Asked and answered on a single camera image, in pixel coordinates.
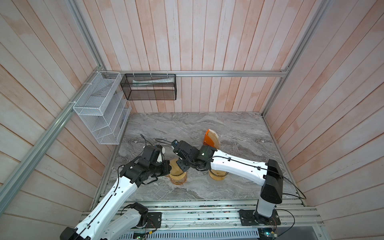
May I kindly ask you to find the black wire mesh basket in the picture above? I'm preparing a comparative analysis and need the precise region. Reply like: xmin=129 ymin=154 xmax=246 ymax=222
xmin=120 ymin=73 xmax=178 ymax=101

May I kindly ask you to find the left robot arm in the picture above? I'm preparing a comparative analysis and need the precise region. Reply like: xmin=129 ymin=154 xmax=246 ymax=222
xmin=60 ymin=145 xmax=171 ymax=240

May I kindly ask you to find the perforated cable duct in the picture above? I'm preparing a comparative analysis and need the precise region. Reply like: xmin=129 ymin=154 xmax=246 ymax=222
xmin=118 ymin=229 xmax=260 ymax=240

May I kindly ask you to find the paper in black basket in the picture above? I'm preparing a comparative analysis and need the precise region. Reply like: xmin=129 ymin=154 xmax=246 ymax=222
xmin=132 ymin=78 xmax=175 ymax=87

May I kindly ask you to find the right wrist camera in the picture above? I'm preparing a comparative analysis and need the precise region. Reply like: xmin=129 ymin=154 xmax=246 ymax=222
xmin=171 ymin=140 xmax=180 ymax=152

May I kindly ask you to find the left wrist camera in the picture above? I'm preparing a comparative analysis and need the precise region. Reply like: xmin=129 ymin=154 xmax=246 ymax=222
xmin=156 ymin=145 xmax=165 ymax=164

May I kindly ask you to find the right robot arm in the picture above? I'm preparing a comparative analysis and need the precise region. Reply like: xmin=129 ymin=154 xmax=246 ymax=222
xmin=171 ymin=140 xmax=284 ymax=218

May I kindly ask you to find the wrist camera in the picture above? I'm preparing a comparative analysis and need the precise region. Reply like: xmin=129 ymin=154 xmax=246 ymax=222
xmin=156 ymin=145 xmax=165 ymax=164
xmin=171 ymin=140 xmax=180 ymax=152

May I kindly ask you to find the white wire mesh shelf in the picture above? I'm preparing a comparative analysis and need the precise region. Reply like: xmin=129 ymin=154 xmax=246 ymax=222
xmin=74 ymin=71 xmax=132 ymax=145

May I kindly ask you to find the aluminium rail base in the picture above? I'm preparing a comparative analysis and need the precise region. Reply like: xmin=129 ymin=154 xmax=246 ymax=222
xmin=124 ymin=199 xmax=330 ymax=240

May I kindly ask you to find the orange glass pitcher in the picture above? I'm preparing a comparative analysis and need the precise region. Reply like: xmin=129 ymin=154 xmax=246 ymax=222
xmin=167 ymin=175 xmax=187 ymax=185

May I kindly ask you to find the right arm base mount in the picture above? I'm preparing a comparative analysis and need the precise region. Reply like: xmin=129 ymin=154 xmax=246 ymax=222
xmin=238 ymin=209 xmax=281 ymax=226

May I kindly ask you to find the wooden ring dripper stand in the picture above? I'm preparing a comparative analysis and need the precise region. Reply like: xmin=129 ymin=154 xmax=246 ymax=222
xmin=209 ymin=171 xmax=228 ymax=181

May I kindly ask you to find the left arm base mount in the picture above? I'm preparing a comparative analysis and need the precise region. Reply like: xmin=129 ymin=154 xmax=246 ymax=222
xmin=119 ymin=202 xmax=163 ymax=230

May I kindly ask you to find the brown paper filter stack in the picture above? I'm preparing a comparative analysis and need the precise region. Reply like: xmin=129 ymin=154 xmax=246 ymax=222
xmin=208 ymin=129 xmax=221 ymax=149

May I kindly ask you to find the orange coffee filter box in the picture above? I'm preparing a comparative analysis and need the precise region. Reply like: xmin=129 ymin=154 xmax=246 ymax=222
xmin=203 ymin=129 xmax=216 ymax=147

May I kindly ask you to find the right camera cable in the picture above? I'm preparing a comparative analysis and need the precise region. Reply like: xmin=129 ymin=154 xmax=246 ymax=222
xmin=154 ymin=137 xmax=175 ymax=146

